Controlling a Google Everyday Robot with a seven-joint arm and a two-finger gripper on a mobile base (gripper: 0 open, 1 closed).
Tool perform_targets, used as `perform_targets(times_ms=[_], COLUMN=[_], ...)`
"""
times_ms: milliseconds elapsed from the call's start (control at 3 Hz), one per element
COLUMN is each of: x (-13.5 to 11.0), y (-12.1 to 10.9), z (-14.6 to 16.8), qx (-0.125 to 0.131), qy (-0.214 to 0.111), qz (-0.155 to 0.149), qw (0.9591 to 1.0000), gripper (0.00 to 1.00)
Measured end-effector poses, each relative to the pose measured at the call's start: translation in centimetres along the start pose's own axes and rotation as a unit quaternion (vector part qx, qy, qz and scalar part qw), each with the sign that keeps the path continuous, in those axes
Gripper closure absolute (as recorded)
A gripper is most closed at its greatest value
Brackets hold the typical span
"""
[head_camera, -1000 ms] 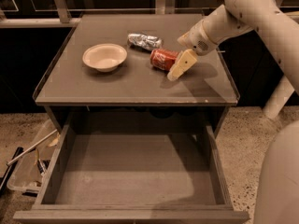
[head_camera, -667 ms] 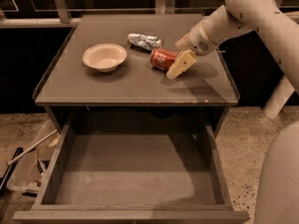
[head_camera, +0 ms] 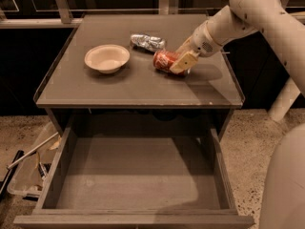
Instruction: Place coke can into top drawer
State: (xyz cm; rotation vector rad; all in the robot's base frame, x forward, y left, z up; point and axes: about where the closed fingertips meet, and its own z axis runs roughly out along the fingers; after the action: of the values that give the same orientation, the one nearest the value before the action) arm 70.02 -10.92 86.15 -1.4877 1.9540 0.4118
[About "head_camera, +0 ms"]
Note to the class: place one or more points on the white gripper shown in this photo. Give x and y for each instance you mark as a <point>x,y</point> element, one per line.
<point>201,42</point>

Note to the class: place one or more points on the red coke can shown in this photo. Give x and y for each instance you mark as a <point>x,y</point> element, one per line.
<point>163,60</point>

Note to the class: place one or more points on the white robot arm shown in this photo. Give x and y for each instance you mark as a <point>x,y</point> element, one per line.
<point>283,203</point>

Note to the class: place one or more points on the open grey top drawer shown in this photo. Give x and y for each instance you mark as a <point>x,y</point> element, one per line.
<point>133,171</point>

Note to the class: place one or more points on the crumpled silver foil bag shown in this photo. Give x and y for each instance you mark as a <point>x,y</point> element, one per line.
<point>147,42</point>

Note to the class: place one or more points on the white paper bowl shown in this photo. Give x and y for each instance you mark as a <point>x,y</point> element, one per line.
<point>107,58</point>

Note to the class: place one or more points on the grey cabinet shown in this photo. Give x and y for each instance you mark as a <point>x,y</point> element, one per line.
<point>70,84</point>

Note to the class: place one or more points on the clear plastic bin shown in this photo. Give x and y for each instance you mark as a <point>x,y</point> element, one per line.
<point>31,173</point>

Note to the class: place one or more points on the white rod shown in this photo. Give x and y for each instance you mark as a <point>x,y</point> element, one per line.
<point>30,152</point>

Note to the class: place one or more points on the black flat object on floor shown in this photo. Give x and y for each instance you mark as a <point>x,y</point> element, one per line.
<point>9,174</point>

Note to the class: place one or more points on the metal railing frame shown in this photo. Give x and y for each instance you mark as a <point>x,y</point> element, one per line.
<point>49,14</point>

